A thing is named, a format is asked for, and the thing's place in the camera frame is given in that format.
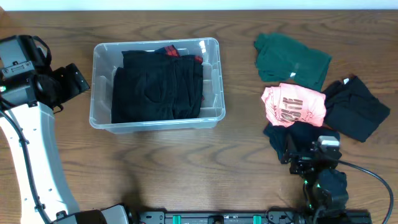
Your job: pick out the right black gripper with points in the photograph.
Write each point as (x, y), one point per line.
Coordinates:
(301, 161)

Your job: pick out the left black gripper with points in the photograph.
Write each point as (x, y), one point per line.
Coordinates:
(76, 79)

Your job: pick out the clear plastic storage bin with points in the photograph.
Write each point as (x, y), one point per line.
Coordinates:
(107, 57)

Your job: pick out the black sweater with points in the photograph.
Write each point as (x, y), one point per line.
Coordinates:
(352, 109)

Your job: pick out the black pants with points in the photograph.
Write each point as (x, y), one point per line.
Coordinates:
(153, 86)

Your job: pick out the dark green garment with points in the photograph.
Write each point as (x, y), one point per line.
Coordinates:
(281, 58)

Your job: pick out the red navy plaid shirt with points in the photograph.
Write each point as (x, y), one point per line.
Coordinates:
(172, 51)

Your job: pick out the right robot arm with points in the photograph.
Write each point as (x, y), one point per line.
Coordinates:
(324, 187)

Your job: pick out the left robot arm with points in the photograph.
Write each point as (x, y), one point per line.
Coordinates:
(30, 92)

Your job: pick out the dark navy folded garment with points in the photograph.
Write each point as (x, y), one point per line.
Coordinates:
(303, 135)

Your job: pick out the pink printed t-shirt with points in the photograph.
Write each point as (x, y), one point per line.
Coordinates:
(287, 104)

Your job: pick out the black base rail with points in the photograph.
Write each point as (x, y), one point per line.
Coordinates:
(268, 217)

